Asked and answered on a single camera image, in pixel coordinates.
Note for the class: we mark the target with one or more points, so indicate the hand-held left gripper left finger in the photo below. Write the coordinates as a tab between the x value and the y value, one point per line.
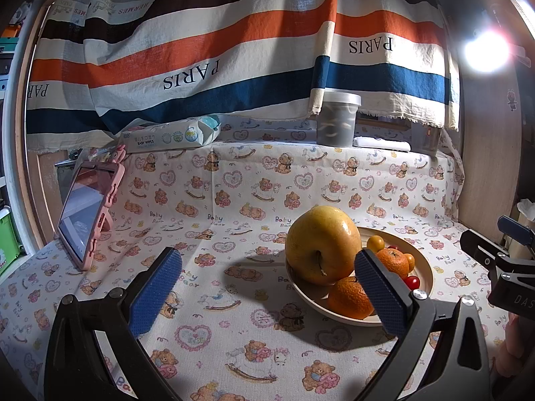
159	288

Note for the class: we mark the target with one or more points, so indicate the bright lamp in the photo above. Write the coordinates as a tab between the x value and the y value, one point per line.
487	50

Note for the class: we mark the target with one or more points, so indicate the person's right hand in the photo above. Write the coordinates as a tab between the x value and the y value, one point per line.
508	355

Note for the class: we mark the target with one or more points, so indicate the small clear container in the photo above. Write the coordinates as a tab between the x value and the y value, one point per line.
426	140

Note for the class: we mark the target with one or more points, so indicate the bear print tablecloth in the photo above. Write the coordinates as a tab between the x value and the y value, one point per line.
234	200

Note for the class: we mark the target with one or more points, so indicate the clear plastic jar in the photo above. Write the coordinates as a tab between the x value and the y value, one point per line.
336	125

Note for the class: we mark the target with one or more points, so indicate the large orange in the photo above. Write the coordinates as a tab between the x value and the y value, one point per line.
349	298

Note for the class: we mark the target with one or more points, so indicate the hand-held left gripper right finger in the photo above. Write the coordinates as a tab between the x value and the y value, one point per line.
378	288

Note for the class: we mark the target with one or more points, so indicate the tablet in pink case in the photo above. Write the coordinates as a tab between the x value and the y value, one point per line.
83	213

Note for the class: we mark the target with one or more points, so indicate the striped curtain cloth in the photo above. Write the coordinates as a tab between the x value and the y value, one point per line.
209	41

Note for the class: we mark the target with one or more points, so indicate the large yellow apple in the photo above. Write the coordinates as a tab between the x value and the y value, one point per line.
317	242

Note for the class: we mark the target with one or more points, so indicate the orange mandarin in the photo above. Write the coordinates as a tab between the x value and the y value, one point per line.
393	261

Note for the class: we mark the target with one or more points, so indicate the white curved frame pole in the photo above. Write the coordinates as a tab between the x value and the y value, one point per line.
16	154

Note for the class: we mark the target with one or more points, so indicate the tissue box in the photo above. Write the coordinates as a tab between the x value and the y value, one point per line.
526	209

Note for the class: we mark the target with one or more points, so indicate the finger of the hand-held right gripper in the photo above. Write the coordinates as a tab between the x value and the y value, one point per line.
516	229
480	248

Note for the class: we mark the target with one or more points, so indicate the beige wooden side panel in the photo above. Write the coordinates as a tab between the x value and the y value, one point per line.
489	154

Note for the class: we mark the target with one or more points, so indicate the baby wipes pack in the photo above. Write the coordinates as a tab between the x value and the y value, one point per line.
167	135

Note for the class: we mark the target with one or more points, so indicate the green storage box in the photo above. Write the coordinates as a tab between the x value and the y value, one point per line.
10	238

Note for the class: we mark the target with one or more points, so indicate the small yellow round fruit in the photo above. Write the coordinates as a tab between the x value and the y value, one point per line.
375	243

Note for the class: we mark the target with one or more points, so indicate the beige plate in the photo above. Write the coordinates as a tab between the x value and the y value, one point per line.
424	273

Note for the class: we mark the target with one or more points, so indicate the small cartoon wall sticker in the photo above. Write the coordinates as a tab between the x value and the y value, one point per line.
512	99

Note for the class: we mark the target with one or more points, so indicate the small orange kumquat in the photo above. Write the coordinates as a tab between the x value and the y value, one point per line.
411	261

